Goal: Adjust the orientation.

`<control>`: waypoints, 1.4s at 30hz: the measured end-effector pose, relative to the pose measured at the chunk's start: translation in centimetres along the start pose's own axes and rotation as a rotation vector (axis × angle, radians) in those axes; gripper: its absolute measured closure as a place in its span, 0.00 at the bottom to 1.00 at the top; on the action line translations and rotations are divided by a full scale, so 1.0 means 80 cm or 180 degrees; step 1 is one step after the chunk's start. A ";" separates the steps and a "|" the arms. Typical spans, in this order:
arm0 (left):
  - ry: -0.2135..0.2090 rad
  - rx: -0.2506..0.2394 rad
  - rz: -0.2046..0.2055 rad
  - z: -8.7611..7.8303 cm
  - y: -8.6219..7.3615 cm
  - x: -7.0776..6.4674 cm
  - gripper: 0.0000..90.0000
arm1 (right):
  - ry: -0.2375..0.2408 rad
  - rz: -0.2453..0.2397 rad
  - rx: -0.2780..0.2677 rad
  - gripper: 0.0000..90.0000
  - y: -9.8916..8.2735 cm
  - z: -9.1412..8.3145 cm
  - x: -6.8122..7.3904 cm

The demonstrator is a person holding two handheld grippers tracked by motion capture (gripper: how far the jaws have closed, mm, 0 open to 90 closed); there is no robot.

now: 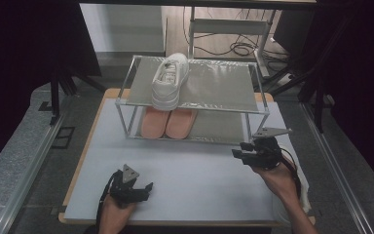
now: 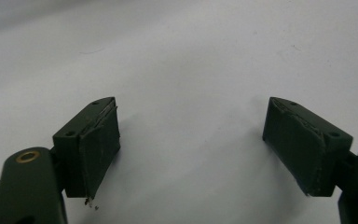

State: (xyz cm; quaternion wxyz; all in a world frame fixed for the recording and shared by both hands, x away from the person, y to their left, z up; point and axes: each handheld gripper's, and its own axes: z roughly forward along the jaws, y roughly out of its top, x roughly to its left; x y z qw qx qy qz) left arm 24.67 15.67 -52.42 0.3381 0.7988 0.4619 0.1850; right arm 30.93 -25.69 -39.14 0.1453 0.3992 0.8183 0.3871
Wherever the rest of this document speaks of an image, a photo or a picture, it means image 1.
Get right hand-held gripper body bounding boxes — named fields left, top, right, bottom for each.
left=249, top=127, right=293, bottom=170

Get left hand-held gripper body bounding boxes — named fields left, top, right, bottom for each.
left=111, top=163, right=140, bottom=207

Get white sneaker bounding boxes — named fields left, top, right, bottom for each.
left=150, top=53, right=190, bottom=112
left=271, top=142, right=313, bottom=227

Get pink slipper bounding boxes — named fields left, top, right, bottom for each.
left=139, top=106, right=172, bottom=139
left=165, top=108, right=199, bottom=140

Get two-tier metal shoe rack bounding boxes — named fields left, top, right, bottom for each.
left=115, top=55, right=271, bottom=146

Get person's left hand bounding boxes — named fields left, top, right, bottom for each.
left=98, top=192, right=135, bottom=228

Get person's right hand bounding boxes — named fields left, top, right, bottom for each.
left=251, top=155, right=301, bottom=201

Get white table mat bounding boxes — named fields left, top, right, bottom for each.
left=63, top=98, right=308, bottom=222

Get white power strip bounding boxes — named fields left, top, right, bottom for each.
left=277, top=72, right=297, bottom=86

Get black metal stand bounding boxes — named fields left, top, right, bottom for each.
left=38, top=64, right=106, bottom=126
left=262, top=9, right=352, bottom=135

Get wooden table board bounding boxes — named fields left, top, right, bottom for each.
left=57, top=87, right=316, bottom=227

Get white metal stand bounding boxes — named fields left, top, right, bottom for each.
left=187, top=6, right=272, bottom=78

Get black monitor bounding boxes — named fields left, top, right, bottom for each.
left=272, top=9, right=316, bottom=58

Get white panel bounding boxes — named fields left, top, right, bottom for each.
left=79, top=3, right=168, bottom=54

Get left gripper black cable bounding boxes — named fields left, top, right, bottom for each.
left=94, top=169, right=120, bottom=228

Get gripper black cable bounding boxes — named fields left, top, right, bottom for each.
left=94, top=169, right=120, bottom=228
left=280, top=147, right=304, bottom=200

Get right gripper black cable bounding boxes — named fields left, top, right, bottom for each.
left=280, top=147, right=304, bottom=200

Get aluminium rail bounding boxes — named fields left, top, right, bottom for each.
left=300, top=101, right=374, bottom=234
left=0, top=97, right=73, bottom=234

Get black floor cables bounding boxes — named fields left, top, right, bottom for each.
left=183, top=6, right=290, bottom=62

